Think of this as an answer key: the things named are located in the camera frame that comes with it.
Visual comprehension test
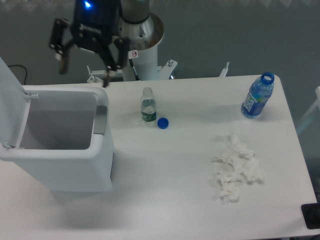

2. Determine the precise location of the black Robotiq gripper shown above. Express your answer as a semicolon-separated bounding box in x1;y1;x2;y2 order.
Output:
48;0;131;88

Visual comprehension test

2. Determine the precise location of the white trash can lid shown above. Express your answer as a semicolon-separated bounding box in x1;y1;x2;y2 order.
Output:
0;60;39;149

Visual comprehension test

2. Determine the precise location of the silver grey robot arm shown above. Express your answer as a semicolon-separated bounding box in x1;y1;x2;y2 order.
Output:
48;0;164;87

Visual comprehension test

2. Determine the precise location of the grey trash can push button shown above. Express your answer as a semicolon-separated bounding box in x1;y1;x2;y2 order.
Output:
93;105;108;135

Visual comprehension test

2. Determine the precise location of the white small bottle cap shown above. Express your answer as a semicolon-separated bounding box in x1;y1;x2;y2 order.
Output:
133;115;142;123

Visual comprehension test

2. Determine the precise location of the white trash can body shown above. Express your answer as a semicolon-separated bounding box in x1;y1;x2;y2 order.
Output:
0;85;114;192

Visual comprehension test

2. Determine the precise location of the blue bottle cap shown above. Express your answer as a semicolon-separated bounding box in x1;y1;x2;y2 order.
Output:
157;117;169;129

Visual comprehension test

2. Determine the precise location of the clear small water bottle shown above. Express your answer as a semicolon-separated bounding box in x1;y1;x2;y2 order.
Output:
140;87;157;127

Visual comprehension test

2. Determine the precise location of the blue drink bottle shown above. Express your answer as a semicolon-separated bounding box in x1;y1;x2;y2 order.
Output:
241;71;275;119

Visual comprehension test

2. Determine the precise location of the crumpled white tissue left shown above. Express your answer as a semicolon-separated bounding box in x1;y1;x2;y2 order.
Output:
211;153;242;170

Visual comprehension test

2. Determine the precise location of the crumpled white tissue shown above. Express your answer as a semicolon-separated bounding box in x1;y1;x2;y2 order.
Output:
211;153;242;170
243;157;264;183
217;171;242;186
220;182;240;204
229;134;255;159

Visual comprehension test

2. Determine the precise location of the crumpled white tissue upper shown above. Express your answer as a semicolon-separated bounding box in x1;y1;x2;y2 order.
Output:
229;134;255;159

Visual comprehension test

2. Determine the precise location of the crumpled white tissue middle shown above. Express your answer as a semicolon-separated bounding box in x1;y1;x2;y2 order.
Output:
217;171;242;186

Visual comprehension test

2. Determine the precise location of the crumpled white tissue bottom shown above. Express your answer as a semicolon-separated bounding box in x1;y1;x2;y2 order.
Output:
220;182;240;204

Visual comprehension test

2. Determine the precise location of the crumpled white tissue right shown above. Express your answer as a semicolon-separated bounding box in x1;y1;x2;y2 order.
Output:
243;157;264;183

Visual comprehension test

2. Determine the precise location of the black device at corner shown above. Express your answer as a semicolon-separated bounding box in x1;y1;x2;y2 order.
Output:
301;203;320;230

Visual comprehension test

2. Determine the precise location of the white metal base frame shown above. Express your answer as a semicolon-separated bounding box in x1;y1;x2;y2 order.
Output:
86;59;231;83

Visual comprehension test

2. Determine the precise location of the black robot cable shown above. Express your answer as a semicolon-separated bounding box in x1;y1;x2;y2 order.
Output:
128;58;141;81

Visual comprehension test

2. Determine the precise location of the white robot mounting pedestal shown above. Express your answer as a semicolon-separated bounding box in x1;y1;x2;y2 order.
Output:
122;46;158;82

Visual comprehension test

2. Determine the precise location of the black cable on floor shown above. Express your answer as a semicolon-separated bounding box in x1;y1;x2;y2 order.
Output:
7;64;28;85

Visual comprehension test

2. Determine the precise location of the white frame at right edge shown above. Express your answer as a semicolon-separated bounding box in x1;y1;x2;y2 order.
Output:
295;86;320;136

